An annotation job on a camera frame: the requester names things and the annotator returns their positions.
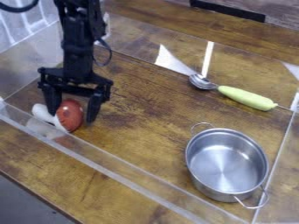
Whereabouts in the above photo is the silver metal pot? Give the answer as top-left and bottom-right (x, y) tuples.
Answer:
(184, 122), (268, 210)

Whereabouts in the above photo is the black cable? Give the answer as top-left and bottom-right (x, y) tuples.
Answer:
(0, 0), (113, 67)

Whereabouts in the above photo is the clear acrylic enclosure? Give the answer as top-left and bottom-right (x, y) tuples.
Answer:
(0, 0), (299, 224)

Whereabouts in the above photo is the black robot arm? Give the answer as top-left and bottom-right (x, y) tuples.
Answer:
(37, 0), (113, 123)

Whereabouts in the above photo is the red and white toy mushroom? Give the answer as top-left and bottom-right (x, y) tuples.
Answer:
(31, 99), (82, 132)

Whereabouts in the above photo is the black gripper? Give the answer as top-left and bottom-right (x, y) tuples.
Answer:
(37, 67), (113, 123)

